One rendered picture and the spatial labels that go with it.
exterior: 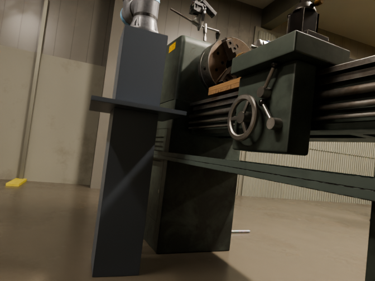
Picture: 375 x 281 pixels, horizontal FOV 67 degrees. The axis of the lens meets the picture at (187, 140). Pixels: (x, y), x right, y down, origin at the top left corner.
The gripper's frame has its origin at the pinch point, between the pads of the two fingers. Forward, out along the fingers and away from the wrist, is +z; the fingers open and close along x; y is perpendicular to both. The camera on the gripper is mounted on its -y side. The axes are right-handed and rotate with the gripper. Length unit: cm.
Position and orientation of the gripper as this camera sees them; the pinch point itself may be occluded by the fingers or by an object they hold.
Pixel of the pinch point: (200, 28)
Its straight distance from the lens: 186.9
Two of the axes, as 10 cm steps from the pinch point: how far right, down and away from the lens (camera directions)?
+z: -1.2, 9.9, -0.5
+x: 4.2, 0.1, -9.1
